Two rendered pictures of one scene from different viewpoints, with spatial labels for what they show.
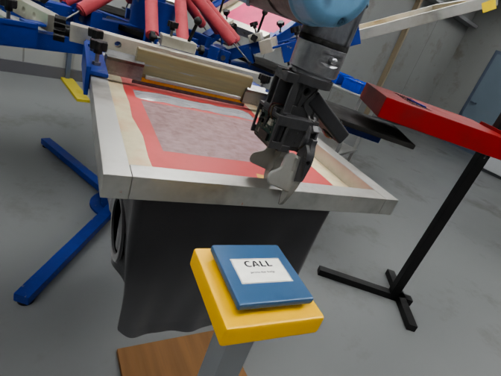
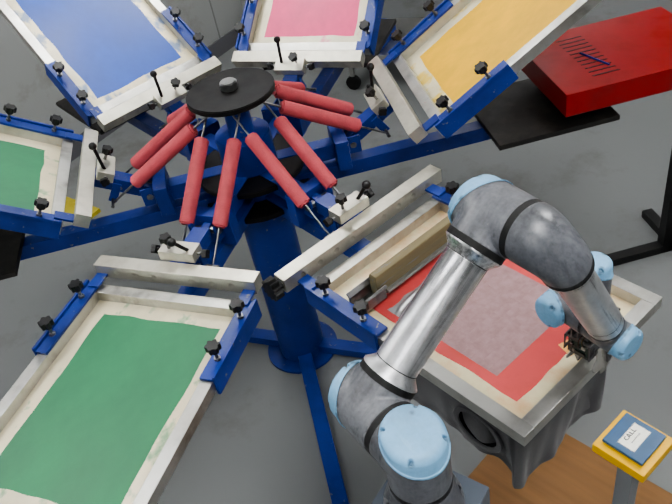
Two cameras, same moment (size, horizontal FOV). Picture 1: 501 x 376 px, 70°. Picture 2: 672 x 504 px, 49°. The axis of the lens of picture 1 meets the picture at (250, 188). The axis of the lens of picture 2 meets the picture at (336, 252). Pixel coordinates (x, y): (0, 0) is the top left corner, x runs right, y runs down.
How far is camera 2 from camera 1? 1.47 m
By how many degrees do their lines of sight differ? 15
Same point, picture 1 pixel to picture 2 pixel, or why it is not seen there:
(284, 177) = (600, 363)
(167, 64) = (397, 268)
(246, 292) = (639, 455)
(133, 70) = (380, 295)
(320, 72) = not seen: hidden behind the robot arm
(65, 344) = not seen: outside the picture
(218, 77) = (434, 241)
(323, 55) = not seen: hidden behind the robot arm
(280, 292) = (651, 444)
